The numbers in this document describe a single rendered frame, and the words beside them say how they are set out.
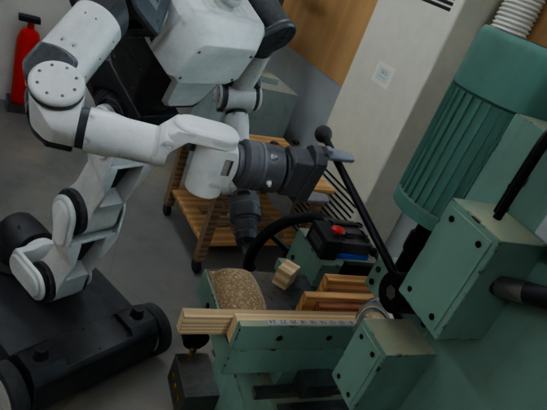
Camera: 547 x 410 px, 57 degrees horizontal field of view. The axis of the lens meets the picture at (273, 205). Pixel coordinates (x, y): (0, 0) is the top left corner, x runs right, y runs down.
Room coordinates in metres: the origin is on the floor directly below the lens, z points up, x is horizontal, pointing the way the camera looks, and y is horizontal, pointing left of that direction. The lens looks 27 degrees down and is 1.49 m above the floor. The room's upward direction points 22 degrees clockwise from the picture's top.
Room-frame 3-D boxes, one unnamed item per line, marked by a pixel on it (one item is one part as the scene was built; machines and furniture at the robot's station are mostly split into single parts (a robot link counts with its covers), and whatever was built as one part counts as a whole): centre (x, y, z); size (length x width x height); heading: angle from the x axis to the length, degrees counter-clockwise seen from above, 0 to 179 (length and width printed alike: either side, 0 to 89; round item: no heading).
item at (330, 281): (0.87, -0.21, 0.94); 0.15 x 0.02 x 0.07; 120
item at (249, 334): (0.78, -0.28, 0.93); 0.60 x 0.02 x 0.06; 120
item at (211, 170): (0.80, 0.11, 1.13); 0.11 x 0.11 x 0.11; 30
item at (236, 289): (0.76, 0.00, 0.92); 0.14 x 0.09 x 0.04; 30
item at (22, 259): (1.33, 0.63, 0.28); 0.21 x 0.20 x 0.13; 60
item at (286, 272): (0.86, -0.08, 0.92); 0.04 x 0.03 x 0.04; 162
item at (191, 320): (0.78, -0.20, 0.92); 0.62 x 0.02 x 0.04; 120
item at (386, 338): (0.58, -0.23, 1.02); 0.09 x 0.07 x 0.12; 120
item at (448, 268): (0.56, -0.25, 1.22); 0.09 x 0.08 x 0.15; 30
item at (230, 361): (0.91, -0.21, 0.87); 0.61 x 0.30 x 0.06; 120
